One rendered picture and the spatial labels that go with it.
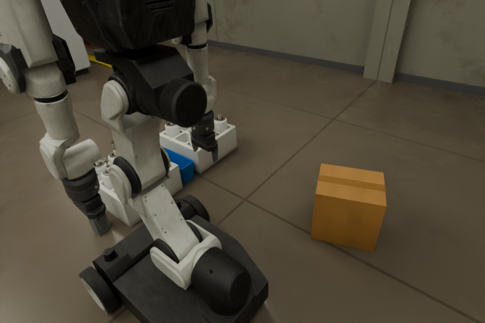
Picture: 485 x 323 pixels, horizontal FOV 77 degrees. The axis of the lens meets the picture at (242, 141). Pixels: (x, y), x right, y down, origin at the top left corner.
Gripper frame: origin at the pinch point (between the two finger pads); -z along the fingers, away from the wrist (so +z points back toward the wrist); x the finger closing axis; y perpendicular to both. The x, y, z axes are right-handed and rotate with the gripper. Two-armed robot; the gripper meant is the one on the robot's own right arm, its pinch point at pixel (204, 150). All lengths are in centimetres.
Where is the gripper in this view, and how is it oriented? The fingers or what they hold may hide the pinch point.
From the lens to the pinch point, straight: 125.1
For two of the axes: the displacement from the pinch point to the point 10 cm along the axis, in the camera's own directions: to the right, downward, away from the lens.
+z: 0.1, -7.9, -6.2
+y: -6.0, 4.9, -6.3
